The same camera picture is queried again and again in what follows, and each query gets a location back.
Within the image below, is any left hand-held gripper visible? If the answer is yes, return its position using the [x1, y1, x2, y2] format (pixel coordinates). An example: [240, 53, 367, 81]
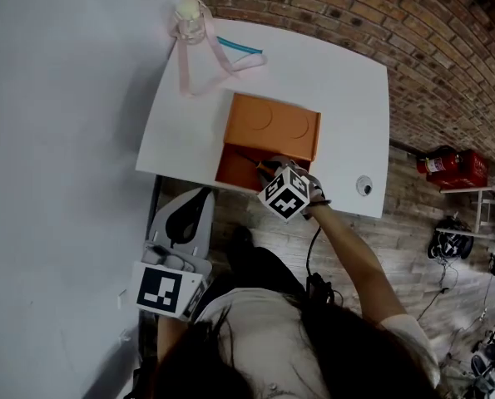
[131, 187, 216, 322]

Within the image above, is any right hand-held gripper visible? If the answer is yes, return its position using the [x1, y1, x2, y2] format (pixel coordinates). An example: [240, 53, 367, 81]
[256, 155, 328, 223]

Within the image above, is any orange storage box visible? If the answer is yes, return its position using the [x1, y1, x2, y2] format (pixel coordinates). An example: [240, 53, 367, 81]
[214, 92, 322, 194]

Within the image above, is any person's right forearm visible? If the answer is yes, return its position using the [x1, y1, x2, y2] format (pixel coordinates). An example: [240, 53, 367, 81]
[308, 203, 410, 328]

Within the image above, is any person's left forearm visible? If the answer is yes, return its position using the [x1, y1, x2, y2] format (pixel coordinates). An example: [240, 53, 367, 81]
[155, 314, 191, 364]

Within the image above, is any person's black shoe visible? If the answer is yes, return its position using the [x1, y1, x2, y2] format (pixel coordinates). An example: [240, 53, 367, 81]
[229, 225, 255, 266]

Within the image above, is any person's grey shirt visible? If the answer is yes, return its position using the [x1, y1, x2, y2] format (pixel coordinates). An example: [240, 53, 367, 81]
[196, 287, 443, 399]

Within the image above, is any red fire extinguisher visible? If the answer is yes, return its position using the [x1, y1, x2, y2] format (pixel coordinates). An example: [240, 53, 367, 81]
[416, 146, 463, 175]

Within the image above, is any clear bottle with pale cap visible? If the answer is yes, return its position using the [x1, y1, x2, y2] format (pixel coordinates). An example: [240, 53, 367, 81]
[174, 0, 207, 46]

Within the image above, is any black bundle of gear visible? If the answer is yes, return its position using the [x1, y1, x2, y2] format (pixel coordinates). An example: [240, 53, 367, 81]
[427, 216, 475, 261]

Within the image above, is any red fire extinguisher cabinet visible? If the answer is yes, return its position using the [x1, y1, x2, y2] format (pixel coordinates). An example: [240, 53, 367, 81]
[425, 150, 491, 190]

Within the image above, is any black office chair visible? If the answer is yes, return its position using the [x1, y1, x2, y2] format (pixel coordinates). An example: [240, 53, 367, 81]
[468, 321, 495, 399]

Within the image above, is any grey round cable grommet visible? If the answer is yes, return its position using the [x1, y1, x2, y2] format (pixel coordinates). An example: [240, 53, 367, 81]
[355, 175, 374, 196]

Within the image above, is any white table with cable grommet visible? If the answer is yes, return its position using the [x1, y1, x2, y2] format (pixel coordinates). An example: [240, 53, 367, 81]
[135, 17, 389, 240]

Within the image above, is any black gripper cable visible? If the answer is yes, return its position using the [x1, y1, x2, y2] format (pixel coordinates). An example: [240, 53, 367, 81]
[304, 221, 336, 305]

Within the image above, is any clear bottle with pink strap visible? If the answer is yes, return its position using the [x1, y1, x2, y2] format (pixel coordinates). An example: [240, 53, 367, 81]
[170, 6, 270, 99]

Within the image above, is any black floor cable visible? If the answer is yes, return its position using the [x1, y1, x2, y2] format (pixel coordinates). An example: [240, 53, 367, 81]
[414, 259, 461, 322]

